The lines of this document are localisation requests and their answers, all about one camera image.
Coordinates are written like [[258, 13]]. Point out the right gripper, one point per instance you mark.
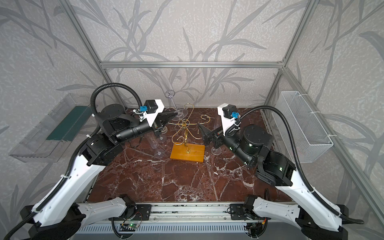
[[214, 138]]

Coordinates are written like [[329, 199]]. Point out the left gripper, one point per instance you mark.
[[157, 122]]

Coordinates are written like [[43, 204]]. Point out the wine glass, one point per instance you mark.
[[215, 151], [159, 153], [162, 137], [182, 112]]

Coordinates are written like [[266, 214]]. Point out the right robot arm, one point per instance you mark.
[[253, 148]]

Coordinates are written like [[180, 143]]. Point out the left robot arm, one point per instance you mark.
[[57, 216]]

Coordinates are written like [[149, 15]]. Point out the yellow wooden rack base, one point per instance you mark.
[[188, 152]]

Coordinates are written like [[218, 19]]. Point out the green circuit board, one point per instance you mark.
[[131, 227]]

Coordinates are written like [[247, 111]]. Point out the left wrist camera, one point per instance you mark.
[[149, 111]]

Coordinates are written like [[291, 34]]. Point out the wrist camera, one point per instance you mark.
[[149, 111], [229, 115]]

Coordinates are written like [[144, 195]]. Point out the gold wire glass rack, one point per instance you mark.
[[182, 134]]

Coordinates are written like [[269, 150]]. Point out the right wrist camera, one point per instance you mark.
[[229, 115]]

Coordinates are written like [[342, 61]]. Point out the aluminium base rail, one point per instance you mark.
[[218, 212]]

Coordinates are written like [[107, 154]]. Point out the white wire mesh basket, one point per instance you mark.
[[310, 137]]

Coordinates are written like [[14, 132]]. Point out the clear plastic wall shelf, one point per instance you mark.
[[48, 141]]

